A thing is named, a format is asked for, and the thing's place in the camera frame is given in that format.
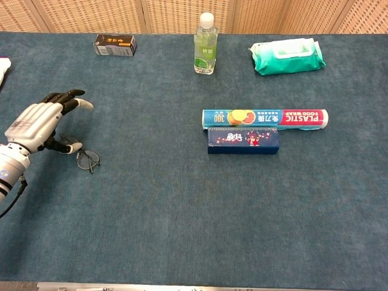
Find plastic wrap roll box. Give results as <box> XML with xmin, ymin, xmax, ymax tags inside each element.
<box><xmin>202</xmin><ymin>109</ymin><xmax>330</xmax><ymax>131</ymax></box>

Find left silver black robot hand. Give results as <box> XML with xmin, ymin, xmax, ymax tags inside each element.
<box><xmin>4</xmin><ymin>89</ymin><xmax>95</xmax><ymax>155</ymax></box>

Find thin-framed eyeglasses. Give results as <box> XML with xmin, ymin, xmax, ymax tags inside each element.
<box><xmin>59</xmin><ymin>134</ymin><xmax>101</xmax><ymax>175</ymax></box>

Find silver metal rail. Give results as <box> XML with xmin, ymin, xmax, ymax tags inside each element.
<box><xmin>36</xmin><ymin>281</ymin><xmax>388</xmax><ymax>291</ymax></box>

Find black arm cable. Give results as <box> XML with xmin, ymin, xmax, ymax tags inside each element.
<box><xmin>0</xmin><ymin>175</ymin><xmax>28</xmax><ymax>219</ymax></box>

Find green wet wipes pack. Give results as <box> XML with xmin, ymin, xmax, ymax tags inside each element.
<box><xmin>249</xmin><ymin>38</ymin><xmax>327</xmax><ymax>76</ymax></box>

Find woven rattan folding screen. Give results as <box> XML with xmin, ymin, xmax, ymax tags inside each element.
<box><xmin>0</xmin><ymin>0</ymin><xmax>388</xmax><ymax>35</ymax></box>

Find blue felt table cloth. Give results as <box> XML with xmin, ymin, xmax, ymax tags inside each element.
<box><xmin>0</xmin><ymin>32</ymin><xmax>388</xmax><ymax>286</ymax></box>

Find white bag with pink edge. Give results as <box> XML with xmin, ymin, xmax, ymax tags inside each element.
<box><xmin>0</xmin><ymin>56</ymin><xmax>12</xmax><ymax>92</ymax></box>

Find clear water bottle green label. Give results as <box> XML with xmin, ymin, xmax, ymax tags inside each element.
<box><xmin>193</xmin><ymin>12</ymin><xmax>219</xmax><ymax>76</ymax></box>

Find dark blue printed box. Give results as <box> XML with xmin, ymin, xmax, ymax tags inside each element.
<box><xmin>207</xmin><ymin>127</ymin><xmax>280</xmax><ymax>155</ymax></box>

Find black box with gold print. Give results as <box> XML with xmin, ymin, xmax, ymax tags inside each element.
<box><xmin>93</xmin><ymin>33</ymin><xmax>138</xmax><ymax>58</ymax></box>

